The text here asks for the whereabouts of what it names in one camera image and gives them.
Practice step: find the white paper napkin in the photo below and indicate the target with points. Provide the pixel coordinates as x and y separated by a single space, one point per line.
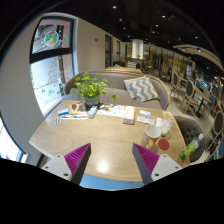
159 122

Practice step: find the large window with decals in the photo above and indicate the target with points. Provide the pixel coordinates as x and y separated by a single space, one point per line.
50 76

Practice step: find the white tissue box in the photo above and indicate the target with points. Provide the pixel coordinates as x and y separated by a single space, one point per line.
128 115

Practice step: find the group of ceiling lights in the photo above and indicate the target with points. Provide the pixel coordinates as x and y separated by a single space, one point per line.
163 16

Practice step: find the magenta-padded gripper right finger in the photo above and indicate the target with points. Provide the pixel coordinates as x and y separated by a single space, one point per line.
146 159

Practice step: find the flat round red coaster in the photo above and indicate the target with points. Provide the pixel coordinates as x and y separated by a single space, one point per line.
163 144

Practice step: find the white printed leaflet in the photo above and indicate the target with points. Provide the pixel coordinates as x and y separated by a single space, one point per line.
144 120

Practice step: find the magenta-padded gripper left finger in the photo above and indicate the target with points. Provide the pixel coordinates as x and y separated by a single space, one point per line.
77 159

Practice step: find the brown mug white inside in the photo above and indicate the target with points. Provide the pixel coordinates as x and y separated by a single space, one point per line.
151 133

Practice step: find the grey upholstered sofa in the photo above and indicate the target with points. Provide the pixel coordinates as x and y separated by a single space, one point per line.
116 81

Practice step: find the yellow card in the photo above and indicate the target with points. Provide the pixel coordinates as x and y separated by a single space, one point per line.
167 115

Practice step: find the small light blue box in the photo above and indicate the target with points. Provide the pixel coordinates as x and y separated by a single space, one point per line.
92 112

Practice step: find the spread printed papers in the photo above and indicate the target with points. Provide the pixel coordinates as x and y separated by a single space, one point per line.
111 110

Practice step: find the small white blue card box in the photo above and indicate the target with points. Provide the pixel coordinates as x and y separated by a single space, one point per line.
145 113

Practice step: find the green potted plant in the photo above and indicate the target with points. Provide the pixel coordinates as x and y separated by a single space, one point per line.
90 88

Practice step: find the grey white chevron cushion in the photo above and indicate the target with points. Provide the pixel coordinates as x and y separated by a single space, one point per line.
141 89

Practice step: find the grey tufted armchair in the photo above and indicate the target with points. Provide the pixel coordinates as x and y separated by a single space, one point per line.
190 128

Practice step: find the clear green-labelled drink bottle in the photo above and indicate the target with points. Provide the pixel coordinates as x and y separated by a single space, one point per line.
190 148

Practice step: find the group of dining chairs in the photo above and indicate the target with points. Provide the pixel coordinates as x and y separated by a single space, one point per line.
190 91

